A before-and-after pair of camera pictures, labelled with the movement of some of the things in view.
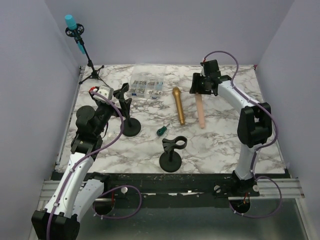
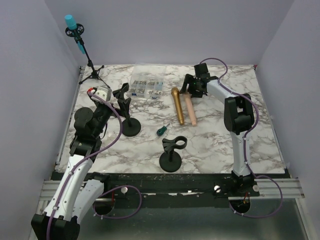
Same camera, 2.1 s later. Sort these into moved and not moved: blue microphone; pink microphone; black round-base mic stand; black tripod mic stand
Moved: pink microphone
Not moved: black tripod mic stand; blue microphone; black round-base mic stand
